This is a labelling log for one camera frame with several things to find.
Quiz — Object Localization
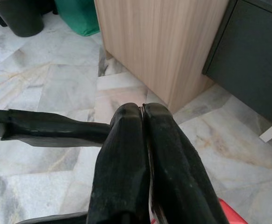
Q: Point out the black waste bin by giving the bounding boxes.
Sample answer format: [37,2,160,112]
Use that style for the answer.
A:
[0,0,45,38]

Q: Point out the red plastic stool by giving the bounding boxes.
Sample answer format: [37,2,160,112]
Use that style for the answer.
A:
[216,197,249,224]

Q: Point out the light wooden cabinet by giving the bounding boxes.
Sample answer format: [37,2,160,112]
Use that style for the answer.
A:
[94,0,230,113]

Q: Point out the black tv console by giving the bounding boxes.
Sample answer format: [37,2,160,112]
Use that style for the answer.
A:
[201,0,272,134]

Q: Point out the white console foot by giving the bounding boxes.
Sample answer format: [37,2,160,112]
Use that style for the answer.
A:
[259,124,272,143]

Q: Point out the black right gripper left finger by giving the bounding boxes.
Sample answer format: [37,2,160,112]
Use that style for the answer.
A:
[86,104,151,224]

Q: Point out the green bag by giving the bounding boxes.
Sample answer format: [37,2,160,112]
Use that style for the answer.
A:
[53,0,101,37]

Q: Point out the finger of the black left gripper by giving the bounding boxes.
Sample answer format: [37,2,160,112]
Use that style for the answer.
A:
[0,134,106,148]
[8,108,111,138]

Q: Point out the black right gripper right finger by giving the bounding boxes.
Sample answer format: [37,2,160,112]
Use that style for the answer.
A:
[144,102,228,224]

